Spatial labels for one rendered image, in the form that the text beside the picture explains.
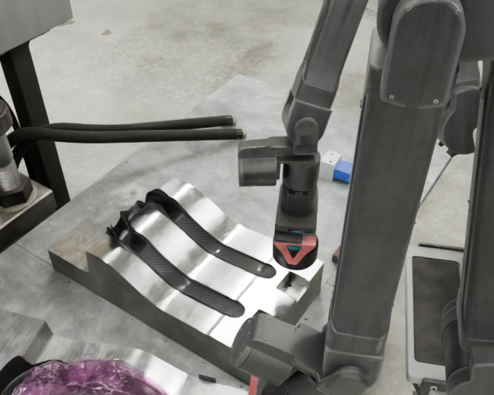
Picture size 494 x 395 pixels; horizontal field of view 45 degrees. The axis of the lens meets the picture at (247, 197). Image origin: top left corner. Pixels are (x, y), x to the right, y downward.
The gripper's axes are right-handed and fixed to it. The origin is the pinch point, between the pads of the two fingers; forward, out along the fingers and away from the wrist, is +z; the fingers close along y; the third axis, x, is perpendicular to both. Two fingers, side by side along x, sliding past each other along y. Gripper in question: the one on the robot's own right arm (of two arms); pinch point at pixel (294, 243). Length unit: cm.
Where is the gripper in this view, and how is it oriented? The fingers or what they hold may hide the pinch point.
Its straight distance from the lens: 104.0
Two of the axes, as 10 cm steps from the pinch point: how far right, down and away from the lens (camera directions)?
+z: -0.1, 7.4, 6.7
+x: 9.9, 0.8, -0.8
